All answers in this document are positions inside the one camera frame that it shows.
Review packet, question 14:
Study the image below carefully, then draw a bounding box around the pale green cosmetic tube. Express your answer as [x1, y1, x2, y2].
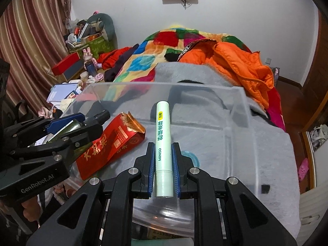
[154, 101, 175, 198]

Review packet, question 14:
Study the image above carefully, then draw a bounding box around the teal round container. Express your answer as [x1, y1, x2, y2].
[181, 151, 200, 169]

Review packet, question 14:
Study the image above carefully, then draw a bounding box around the person's left hand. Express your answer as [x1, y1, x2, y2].
[22, 198, 43, 222]

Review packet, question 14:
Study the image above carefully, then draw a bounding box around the blue and white booklet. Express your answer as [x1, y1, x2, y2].
[47, 83, 83, 103]

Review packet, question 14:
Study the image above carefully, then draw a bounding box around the clear plastic box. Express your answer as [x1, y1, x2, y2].
[61, 81, 260, 239]

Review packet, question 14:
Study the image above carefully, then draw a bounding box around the pink bunny toy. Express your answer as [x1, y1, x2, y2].
[82, 48, 98, 75]

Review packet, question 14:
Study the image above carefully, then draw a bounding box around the dark grey flat box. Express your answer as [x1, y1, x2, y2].
[63, 61, 87, 81]

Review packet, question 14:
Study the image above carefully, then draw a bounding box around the green storage box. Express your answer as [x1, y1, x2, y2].
[67, 34, 115, 60]

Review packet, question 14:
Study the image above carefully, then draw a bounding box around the grey-green neck pillow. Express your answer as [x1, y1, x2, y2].
[87, 13, 116, 42]

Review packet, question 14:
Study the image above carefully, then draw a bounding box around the red garment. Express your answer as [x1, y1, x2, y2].
[98, 47, 134, 70]

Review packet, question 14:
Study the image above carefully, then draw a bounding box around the grey and black blanket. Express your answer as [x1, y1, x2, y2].
[120, 63, 302, 246]

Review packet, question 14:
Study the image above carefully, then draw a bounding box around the red foil packet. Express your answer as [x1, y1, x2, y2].
[75, 111, 146, 181]

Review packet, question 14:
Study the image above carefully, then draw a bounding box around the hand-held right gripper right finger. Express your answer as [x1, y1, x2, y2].
[172, 142, 298, 246]

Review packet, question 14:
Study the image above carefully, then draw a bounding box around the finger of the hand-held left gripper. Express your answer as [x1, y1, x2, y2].
[3, 113, 86, 140]
[8, 122, 104, 165]

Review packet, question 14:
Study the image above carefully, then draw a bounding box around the orange padded jacket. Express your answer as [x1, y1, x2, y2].
[178, 39, 276, 111]

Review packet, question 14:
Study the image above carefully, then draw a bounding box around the colourful patchwork blanket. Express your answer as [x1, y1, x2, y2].
[102, 27, 286, 132]

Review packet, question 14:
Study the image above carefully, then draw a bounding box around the olive tube with black cap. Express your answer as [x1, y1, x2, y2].
[51, 110, 111, 140]

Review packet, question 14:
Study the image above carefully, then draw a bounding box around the striped curtain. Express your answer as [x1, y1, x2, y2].
[0, 0, 74, 116]

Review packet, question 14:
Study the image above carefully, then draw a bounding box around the white wardrobe door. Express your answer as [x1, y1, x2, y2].
[298, 184, 328, 246]

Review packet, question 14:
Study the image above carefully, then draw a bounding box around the wooden shelf unit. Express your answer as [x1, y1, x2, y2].
[301, 123, 328, 192]

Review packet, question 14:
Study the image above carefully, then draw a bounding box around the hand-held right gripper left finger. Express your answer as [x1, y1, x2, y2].
[26, 142, 157, 246]

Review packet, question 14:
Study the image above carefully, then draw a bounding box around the pink clog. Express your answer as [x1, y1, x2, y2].
[297, 157, 310, 183]

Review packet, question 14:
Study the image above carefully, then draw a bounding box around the red flat box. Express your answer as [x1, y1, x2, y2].
[51, 52, 81, 76]

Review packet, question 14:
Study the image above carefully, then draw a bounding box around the dark purple garment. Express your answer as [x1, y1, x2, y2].
[104, 43, 140, 81]

